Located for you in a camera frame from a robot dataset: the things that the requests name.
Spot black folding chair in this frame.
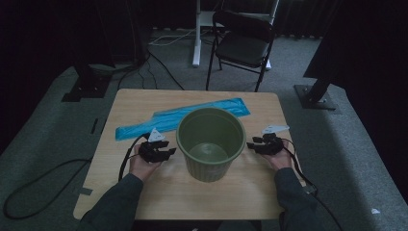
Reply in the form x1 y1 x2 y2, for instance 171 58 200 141
205 10 277 93

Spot blue plastic bag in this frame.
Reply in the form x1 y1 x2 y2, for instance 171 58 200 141
115 97 252 142

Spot thick black floor cable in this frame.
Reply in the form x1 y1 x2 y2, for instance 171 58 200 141
3 158 93 220

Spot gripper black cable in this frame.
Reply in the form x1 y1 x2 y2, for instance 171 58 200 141
118 133 150 182
282 138 344 231

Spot person's right hand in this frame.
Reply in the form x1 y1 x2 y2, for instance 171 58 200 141
261 141 293 171

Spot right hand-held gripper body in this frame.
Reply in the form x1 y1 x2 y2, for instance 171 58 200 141
259 124 291 156

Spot white floor cable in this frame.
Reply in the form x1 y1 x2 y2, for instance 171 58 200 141
148 28 197 46

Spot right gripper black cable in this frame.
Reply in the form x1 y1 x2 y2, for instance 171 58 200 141
282 138 344 231

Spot black stand with base plate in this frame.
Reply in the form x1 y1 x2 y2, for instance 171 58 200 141
293 76 338 112
61 62 113 103

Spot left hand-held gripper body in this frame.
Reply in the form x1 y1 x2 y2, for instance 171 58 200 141
138 127 167 163

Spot green plastic trash bin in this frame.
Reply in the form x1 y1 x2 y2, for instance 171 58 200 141
175 107 247 183

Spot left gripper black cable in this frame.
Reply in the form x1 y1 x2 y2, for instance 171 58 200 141
118 133 150 182

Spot thin black floor cables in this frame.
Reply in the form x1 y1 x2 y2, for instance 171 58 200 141
116 47 186 91

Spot person's left hand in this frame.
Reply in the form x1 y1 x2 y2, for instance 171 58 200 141
129 143 163 183

